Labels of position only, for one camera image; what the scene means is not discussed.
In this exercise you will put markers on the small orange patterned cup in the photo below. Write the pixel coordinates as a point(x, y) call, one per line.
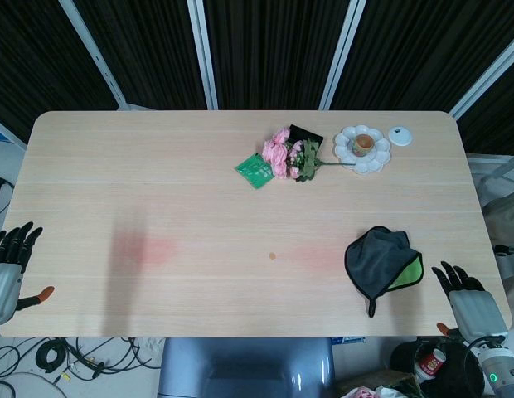
point(363, 145)

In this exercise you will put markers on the white flower-shaped plate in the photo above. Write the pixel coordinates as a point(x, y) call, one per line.
point(375, 159)

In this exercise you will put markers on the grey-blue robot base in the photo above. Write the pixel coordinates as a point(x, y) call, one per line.
point(244, 369)

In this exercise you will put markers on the grey green cleaning cloth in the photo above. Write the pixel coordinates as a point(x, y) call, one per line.
point(379, 259)

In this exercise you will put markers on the black square card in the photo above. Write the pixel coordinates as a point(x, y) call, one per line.
point(308, 133)

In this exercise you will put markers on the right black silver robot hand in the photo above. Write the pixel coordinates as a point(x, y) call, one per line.
point(476, 309)

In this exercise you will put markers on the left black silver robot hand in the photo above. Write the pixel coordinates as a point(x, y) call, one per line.
point(3, 278)

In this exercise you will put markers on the grey metal stand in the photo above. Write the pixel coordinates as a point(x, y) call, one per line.
point(510, 265)

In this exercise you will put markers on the white round lid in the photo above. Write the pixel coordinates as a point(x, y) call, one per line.
point(400, 136)

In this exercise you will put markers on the white partition post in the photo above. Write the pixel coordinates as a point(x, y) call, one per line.
point(204, 54)
point(485, 79)
point(95, 54)
point(344, 54)

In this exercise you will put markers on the green packet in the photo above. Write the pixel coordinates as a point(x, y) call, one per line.
point(253, 170)

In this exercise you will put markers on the black waste bin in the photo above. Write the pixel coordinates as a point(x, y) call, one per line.
point(452, 373)

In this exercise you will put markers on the red white paper cup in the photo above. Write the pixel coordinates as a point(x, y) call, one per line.
point(430, 362)

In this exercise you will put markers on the pink white plastic bag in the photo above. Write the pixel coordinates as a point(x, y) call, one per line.
point(365, 393)

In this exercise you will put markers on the pink artificial flower bouquet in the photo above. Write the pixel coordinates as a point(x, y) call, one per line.
point(288, 157)

